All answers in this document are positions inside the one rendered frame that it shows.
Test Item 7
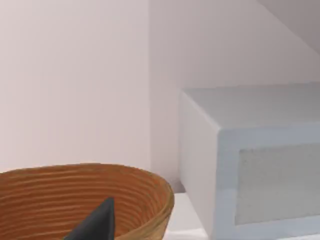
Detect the pale microwave oven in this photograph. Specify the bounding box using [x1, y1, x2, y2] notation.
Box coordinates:
[177, 81, 320, 240]

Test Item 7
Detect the brown woven basket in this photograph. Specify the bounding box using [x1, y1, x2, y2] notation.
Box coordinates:
[0, 162, 175, 240]

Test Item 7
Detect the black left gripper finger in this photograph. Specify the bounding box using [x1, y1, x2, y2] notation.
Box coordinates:
[62, 197, 116, 240]

